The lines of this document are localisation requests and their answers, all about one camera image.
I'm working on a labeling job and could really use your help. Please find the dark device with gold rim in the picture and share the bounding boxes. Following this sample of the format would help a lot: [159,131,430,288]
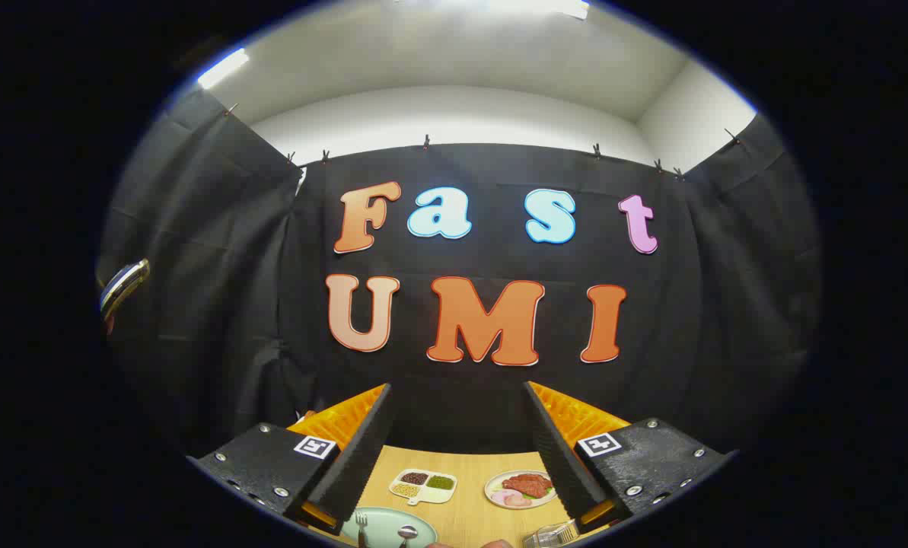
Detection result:
[100,259,151,324]

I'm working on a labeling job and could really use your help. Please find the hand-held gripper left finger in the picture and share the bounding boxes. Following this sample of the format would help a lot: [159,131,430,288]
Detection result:
[187,383,393,536]

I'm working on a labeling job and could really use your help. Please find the white divided tray with beans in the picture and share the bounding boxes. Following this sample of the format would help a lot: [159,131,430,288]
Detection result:
[389,469,458,506]

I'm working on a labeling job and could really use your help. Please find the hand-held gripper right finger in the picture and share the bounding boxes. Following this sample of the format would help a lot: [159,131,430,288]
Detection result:
[524,381,736,534]

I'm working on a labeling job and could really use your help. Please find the metal wire basket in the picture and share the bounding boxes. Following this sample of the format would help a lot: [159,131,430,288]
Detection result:
[522,520,580,548]

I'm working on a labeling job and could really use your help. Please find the light green plate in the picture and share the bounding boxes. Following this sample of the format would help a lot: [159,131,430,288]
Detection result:
[341,507,439,548]

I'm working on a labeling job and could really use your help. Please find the row of black cloth clips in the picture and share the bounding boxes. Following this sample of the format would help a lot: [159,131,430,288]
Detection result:
[225,103,740,183]

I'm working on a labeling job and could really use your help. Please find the white plate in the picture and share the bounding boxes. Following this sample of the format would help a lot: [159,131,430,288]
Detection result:
[484,470,558,509]

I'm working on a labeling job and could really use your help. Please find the brown meat steak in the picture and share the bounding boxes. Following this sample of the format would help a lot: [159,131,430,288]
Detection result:
[502,473,553,499]

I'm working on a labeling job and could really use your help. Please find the long ceiling light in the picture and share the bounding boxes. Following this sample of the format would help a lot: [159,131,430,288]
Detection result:
[196,48,250,90]

